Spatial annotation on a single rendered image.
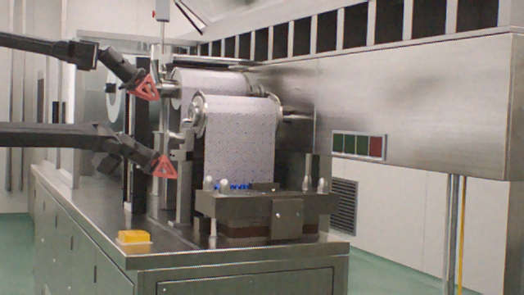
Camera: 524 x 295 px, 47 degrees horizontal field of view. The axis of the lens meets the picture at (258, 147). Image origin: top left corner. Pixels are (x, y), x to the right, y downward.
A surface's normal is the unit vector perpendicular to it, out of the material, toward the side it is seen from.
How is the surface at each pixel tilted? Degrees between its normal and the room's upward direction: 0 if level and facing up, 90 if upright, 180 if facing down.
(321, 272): 90
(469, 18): 90
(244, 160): 90
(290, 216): 90
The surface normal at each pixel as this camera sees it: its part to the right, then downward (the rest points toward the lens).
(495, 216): -0.90, -0.01
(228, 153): 0.44, 0.07
